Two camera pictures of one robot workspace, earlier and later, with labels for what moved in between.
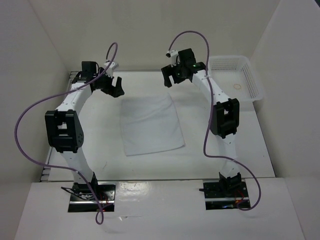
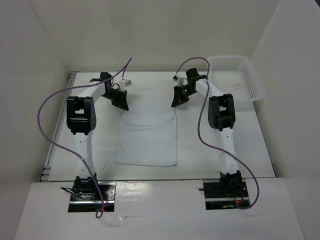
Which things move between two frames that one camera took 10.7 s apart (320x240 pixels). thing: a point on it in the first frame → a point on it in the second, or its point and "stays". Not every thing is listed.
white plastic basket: (236, 75) stays
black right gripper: (168, 71) → (178, 99)
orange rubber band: (238, 88) stays
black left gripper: (115, 91) → (121, 102)
